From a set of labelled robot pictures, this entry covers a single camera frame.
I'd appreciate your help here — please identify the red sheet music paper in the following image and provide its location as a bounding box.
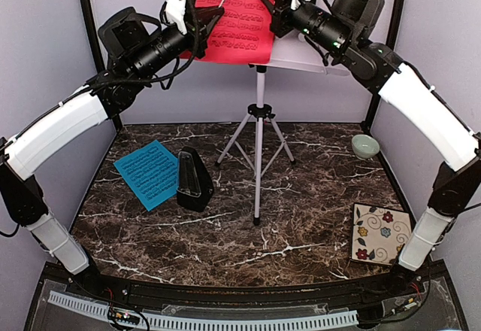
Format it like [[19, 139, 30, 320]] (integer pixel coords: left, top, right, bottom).
[[195, 0, 274, 65]]

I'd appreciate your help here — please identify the blue sheet music paper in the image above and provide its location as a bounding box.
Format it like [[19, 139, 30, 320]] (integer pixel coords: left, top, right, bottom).
[[114, 140, 178, 211]]

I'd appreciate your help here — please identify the black metronome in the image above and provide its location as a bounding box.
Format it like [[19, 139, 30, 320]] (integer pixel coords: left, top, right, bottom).
[[176, 147, 214, 212]]

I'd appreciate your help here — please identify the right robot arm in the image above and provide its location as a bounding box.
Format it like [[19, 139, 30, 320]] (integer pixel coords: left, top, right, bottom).
[[260, 0, 480, 296]]

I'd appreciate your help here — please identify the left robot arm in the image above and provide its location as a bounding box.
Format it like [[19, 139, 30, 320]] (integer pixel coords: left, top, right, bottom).
[[1, 7, 225, 298]]

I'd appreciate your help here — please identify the pale green bowl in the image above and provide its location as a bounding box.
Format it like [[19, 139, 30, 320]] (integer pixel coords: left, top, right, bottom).
[[351, 134, 380, 159]]

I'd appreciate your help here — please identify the floral ceramic tile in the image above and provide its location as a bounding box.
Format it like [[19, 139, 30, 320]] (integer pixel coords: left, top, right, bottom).
[[351, 203, 412, 266]]

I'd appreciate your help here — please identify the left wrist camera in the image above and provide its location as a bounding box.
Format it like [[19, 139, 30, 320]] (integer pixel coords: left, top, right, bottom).
[[159, 0, 195, 35]]

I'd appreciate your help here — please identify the left black frame post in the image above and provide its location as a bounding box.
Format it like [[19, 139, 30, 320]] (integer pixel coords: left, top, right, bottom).
[[74, 0, 123, 131]]

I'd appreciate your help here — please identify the black frame post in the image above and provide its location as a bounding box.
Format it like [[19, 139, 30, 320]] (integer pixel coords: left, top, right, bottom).
[[74, 0, 123, 131], [361, 0, 405, 133]]

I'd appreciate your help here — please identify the right black frame post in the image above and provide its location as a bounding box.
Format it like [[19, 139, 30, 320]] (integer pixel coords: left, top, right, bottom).
[[361, 0, 405, 133]]

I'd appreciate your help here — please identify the white slotted cable duct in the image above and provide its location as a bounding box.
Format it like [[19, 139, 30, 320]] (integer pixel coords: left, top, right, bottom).
[[47, 291, 358, 330]]

